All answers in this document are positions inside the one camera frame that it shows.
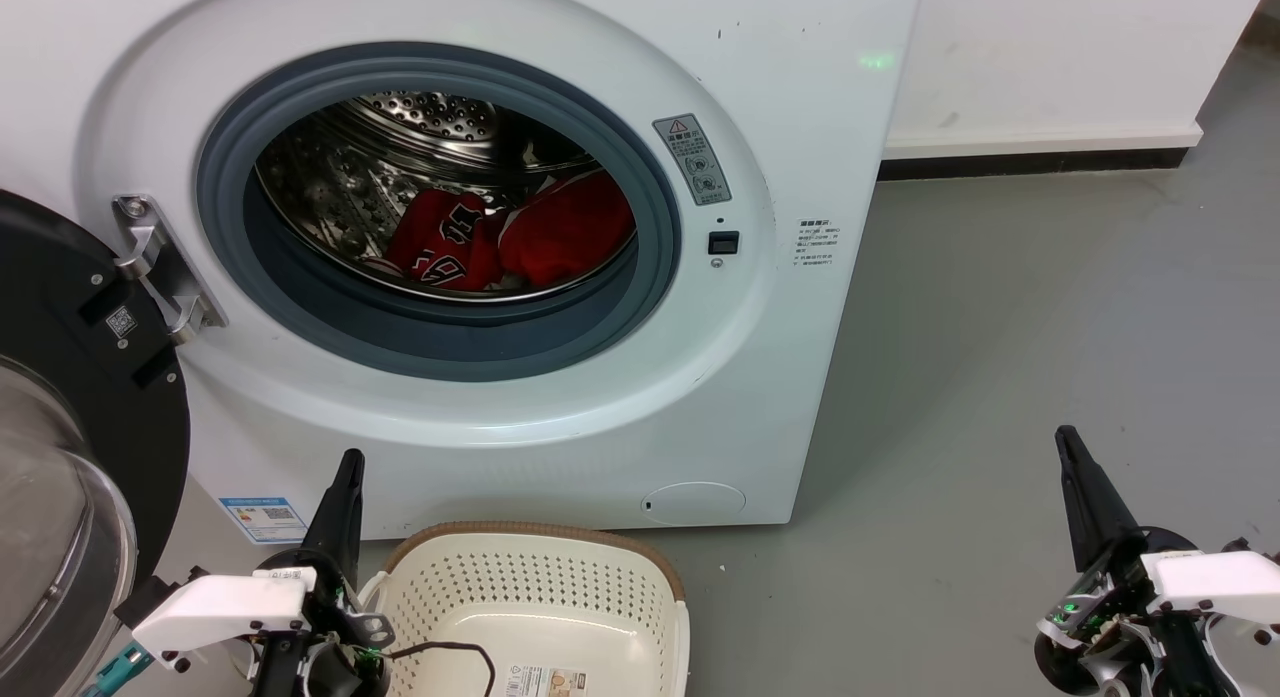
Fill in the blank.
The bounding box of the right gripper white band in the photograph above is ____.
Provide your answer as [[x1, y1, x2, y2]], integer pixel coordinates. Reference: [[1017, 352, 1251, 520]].
[[1035, 425, 1280, 697]]

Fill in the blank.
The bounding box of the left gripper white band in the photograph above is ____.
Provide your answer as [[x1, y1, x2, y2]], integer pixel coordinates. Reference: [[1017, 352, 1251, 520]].
[[132, 449, 393, 697]]

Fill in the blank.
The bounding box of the red sports jersey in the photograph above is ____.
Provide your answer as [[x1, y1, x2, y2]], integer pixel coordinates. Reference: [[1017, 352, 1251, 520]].
[[385, 172, 638, 294]]

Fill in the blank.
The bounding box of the cream perforated laundry basket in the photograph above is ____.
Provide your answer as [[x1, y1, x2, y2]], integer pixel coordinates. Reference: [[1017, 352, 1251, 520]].
[[360, 522, 691, 697]]

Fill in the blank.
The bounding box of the stainless steel washing machine drum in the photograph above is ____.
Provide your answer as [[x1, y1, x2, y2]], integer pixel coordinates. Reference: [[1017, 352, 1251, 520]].
[[255, 90, 641, 303]]

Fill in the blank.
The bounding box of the washing machine door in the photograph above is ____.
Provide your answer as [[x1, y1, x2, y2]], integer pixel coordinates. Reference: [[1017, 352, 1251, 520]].
[[0, 189, 191, 697]]

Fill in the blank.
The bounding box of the blue energy label sticker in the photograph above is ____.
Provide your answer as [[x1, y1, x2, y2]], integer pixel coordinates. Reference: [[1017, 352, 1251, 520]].
[[219, 496, 308, 546]]

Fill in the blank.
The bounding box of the grey rubber door gasket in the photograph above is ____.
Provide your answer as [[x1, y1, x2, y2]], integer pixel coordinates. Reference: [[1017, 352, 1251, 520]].
[[196, 42, 683, 383]]

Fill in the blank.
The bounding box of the silver metal door hinge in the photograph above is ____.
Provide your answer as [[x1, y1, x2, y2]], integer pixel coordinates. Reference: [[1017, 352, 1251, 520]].
[[112, 194, 229, 346]]

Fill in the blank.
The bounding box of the round white filter cover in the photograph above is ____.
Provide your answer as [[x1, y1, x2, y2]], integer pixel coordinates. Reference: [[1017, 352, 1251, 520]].
[[641, 482, 747, 526]]

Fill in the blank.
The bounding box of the small text label sticker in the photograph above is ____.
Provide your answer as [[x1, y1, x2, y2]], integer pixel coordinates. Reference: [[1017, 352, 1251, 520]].
[[795, 217, 843, 270]]

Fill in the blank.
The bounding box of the grey warning sticker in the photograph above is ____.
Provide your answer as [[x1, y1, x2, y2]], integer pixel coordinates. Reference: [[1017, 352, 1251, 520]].
[[653, 114, 732, 206]]

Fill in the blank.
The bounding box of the white front-load washing machine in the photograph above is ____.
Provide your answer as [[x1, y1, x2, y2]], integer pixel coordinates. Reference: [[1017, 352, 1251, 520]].
[[0, 0, 926, 544]]

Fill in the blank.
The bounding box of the thin black cable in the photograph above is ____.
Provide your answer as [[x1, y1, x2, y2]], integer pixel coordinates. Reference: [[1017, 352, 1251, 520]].
[[385, 641, 498, 697]]

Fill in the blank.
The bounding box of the teal cable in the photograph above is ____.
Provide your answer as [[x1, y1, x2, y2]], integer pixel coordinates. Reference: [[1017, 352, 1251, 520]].
[[85, 645, 153, 697]]

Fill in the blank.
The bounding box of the black wall baseboard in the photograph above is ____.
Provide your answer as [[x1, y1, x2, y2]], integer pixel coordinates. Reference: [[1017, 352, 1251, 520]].
[[878, 149, 1191, 182]]

